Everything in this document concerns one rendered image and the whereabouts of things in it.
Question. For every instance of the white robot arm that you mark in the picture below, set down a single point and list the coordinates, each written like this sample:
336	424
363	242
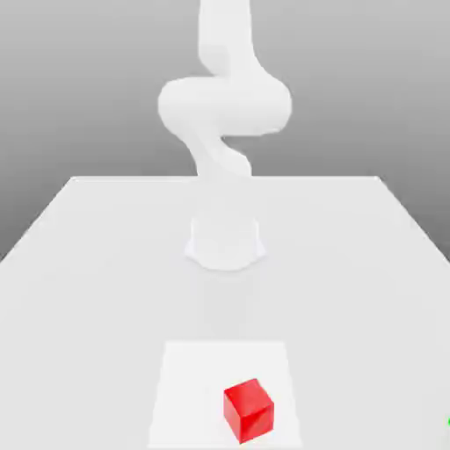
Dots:
225	105

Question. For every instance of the small red cube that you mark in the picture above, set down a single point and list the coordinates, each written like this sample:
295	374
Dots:
248	409

